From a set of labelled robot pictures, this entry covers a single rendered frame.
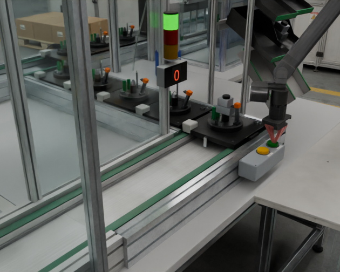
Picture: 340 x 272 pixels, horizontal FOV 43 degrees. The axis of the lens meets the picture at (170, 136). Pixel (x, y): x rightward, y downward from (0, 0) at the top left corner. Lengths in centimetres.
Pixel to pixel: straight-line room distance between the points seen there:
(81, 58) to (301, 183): 101
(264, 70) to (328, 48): 389
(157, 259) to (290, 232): 165
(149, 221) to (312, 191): 63
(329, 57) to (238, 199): 448
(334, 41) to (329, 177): 419
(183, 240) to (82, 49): 68
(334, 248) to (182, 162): 57
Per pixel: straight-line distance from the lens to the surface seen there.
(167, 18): 146
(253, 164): 145
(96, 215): 94
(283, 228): 278
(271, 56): 174
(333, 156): 180
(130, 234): 113
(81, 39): 79
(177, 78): 152
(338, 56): 576
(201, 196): 133
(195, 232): 129
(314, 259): 261
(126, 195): 135
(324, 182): 161
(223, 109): 164
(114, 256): 114
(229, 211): 139
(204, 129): 164
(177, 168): 149
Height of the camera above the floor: 167
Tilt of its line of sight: 26 degrees down
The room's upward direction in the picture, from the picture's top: straight up
